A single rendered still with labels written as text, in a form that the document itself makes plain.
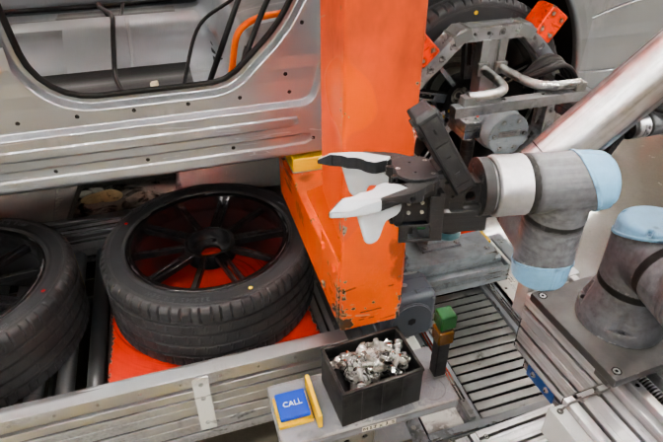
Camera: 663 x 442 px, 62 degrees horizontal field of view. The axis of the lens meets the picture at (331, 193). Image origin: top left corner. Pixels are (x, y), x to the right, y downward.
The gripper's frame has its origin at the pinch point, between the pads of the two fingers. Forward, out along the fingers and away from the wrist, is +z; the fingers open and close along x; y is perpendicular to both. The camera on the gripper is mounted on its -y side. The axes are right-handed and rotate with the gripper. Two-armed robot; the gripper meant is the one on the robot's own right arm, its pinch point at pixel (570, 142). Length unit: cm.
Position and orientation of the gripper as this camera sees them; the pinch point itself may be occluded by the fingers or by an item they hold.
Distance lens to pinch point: 172.4
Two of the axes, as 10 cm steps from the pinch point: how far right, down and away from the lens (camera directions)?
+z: -9.5, 1.7, -2.5
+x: 3.0, 5.2, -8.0
